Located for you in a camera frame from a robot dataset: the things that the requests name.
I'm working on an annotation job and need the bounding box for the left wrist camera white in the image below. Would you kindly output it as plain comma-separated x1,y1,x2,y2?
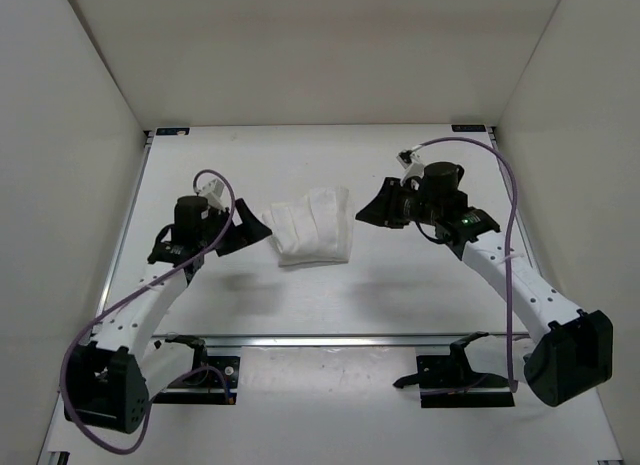
193,178,226,211

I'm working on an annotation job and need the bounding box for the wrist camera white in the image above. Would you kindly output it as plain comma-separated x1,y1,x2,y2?
397,149,425,184
193,178,226,211

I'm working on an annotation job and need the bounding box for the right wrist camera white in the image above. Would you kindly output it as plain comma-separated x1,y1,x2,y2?
397,149,425,184

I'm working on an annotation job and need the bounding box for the aluminium front table rail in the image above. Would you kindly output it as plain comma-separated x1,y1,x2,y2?
92,332,564,349

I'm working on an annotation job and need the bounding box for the white pleated skirt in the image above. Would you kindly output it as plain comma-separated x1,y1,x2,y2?
261,186,355,267

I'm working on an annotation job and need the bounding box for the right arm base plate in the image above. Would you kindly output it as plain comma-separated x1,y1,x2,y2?
393,332,515,409

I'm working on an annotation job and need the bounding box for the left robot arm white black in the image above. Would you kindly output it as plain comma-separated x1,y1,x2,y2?
63,195,272,434

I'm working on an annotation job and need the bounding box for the blue label left corner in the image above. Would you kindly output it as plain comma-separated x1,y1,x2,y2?
155,127,190,136

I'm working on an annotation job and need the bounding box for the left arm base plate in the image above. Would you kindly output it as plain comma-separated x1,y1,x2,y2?
140,334,240,405

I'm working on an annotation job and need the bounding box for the blue label corner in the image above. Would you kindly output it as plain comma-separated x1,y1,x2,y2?
155,127,190,136
451,124,487,133

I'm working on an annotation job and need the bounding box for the blue label right corner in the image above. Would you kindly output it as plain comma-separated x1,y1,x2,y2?
451,124,487,133

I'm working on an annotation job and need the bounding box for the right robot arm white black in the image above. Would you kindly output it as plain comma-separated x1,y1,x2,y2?
356,162,613,407

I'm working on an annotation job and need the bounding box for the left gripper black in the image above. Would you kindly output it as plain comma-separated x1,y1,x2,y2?
200,195,273,254

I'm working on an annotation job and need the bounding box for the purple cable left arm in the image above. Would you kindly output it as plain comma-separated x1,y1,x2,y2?
59,169,236,455

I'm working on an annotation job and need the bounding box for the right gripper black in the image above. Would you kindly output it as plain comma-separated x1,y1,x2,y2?
356,179,441,230

